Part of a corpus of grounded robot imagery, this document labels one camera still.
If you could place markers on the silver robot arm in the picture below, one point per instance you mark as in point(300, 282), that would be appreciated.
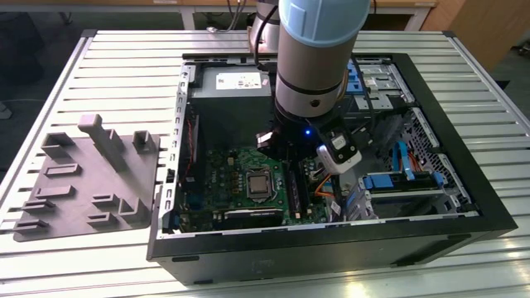
point(306, 87)

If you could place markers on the silver CPU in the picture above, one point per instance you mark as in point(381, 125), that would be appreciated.
point(258, 185)

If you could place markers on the green motherboard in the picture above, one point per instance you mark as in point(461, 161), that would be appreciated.
point(226, 161)

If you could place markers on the grey power supply unit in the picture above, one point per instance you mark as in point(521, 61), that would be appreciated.
point(227, 118)

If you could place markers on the grey metal drive cage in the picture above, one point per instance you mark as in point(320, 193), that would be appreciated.
point(383, 104)

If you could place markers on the hard disk in blue carrier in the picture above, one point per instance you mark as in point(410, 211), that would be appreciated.
point(385, 181)

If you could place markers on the black graphics card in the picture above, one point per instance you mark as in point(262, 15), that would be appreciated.
point(248, 217)

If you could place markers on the black open PC case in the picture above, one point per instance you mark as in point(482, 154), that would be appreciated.
point(290, 257)

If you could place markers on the grey plastic parts rack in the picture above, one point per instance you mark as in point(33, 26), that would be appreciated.
point(136, 183)

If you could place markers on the brown wooden cabinet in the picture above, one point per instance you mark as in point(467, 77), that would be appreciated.
point(489, 31)

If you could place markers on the grey metal stand foot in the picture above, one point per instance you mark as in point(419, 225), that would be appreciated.
point(4, 111)

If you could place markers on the small grey wrist camera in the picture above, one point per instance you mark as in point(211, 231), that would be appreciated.
point(264, 141)

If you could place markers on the grey wrist camera black mount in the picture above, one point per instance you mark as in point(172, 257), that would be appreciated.
point(339, 161)

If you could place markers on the blue plastic drive bracket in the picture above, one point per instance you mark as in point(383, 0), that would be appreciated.
point(358, 83)

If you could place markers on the silver disk bay frame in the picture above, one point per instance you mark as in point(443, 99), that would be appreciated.
point(407, 194)

